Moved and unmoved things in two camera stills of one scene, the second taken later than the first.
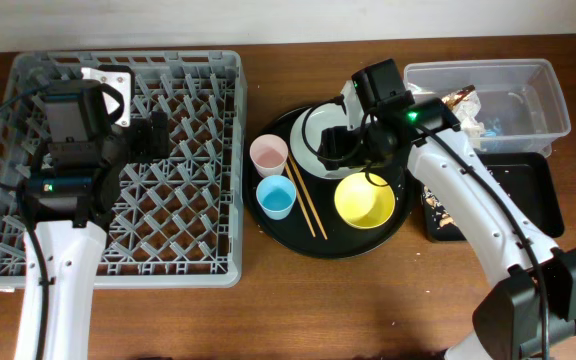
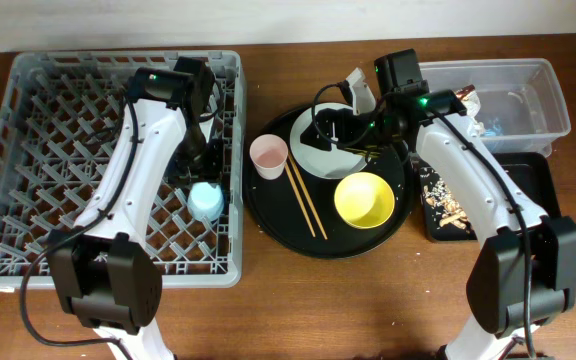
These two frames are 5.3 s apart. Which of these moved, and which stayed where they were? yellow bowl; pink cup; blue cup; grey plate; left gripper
Moved: left gripper; blue cup
Stayed: grey plate; pink cup; yellow bowl
